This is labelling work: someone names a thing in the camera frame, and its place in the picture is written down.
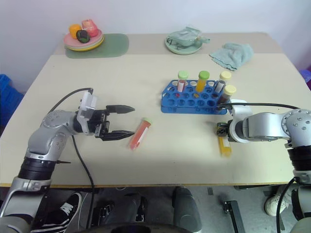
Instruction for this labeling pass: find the labelled red tube green cap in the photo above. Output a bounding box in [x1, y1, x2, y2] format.
[177, 70, 190, 93]

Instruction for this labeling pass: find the dark brown tube yellow cap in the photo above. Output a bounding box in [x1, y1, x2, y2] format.
[217, 84, 237, 110]

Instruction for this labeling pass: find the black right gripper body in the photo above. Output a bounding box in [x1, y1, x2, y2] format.
[216, 121, 231, 139]

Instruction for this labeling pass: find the black metal stand leg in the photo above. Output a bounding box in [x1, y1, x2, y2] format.
[223, 200, 245, 233]

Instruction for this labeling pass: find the light green plate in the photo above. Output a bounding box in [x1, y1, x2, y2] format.
[164, 36, 203, 55]

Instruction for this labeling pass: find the black white sneaker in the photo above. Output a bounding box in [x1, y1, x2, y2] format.
[31, 192, 84, 233]

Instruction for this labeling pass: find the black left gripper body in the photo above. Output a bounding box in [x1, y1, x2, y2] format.
[93, 109, 112, 141]

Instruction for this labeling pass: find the light green towel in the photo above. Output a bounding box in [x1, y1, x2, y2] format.
[209, 42, 254, 72]

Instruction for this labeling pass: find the pink plate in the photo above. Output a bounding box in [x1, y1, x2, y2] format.
[63, 28, 103, 47]

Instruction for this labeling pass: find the purple plastic basket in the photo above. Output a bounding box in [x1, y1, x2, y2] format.
[299, 69, 311, 91]

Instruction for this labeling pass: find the green placemat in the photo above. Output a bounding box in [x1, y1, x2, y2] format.
[65, 33, 130, 59]

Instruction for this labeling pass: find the yellow liquid test tube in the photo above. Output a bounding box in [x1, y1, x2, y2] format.
[218, 135, 233, 158]

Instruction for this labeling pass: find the pink toy apple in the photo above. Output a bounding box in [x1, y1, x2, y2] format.
[81, 19, 99, 37]

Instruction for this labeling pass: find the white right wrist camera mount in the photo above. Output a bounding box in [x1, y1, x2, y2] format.
[229, 99, 254, 119]

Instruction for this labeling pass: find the orange toy fruit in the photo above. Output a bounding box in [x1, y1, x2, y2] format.
[69, 23, 81, 40]

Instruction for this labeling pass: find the blue plastic crate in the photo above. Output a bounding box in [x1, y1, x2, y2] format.
[0, 73, 25, 133]

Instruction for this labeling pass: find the white shoe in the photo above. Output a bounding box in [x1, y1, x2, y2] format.
[264, 191, 293, 217]

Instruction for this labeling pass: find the dark grey rounded shape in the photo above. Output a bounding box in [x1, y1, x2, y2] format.
[172, 186, 204, 233]

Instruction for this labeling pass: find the black white tube yellow cap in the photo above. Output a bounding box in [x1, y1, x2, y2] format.
[214, 71, 232, 94]

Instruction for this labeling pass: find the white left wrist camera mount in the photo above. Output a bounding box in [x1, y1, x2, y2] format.
[76, 91, 100, 118]

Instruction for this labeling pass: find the red test tube green cap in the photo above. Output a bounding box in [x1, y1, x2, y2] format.
[128, 116, 153, 150]

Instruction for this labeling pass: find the orange tube green cap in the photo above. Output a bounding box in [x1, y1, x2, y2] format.
[195, 70, 210, 93]

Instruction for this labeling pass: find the blue test tube rack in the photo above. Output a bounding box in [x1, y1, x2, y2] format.
[160, 80, 228, 115]

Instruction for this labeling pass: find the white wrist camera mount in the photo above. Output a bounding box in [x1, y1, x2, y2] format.
[76, 91, 100, 118]
[229, 99, 254, 119]

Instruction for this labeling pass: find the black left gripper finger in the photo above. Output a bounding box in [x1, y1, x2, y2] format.
[100, 130, 136, 142]
[105, 104, 136, 115]

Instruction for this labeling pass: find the yellow plate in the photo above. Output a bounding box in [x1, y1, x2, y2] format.
[65, 35, 105, 52]

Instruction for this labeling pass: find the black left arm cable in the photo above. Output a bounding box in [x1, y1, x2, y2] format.
[47, 87, 96, 230]

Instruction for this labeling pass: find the dark toy fruit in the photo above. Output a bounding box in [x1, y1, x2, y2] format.
[75, 30, 91, 43]

